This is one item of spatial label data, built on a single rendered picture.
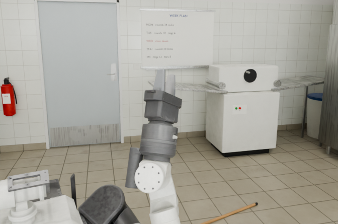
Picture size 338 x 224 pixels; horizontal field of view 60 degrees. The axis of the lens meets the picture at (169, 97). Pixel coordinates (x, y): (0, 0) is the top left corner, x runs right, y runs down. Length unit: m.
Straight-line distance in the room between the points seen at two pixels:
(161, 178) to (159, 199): 0.11
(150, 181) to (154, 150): 0.07
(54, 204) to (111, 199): 0.15
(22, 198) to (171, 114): 0.40
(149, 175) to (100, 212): 0.23
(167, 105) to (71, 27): 3.69
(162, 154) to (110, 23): 3.73
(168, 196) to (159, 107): 0.22
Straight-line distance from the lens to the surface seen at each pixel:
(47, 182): 0.77
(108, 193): 0.86
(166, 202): 0.75
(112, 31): 4.32
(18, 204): 0.81
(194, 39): 4.50
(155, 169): 0.66
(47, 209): 0.88
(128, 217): 0.84
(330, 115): 4.35
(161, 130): 0.68
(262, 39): 4.98
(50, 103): 4.46
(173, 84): 0.76
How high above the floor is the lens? 1.54
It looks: 11 degrees down
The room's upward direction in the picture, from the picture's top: straight up
